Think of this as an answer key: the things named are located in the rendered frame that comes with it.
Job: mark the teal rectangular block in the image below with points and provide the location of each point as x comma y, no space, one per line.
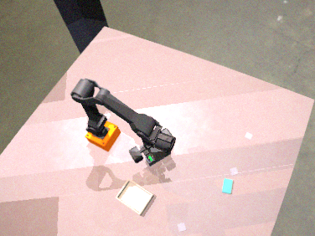
227,186

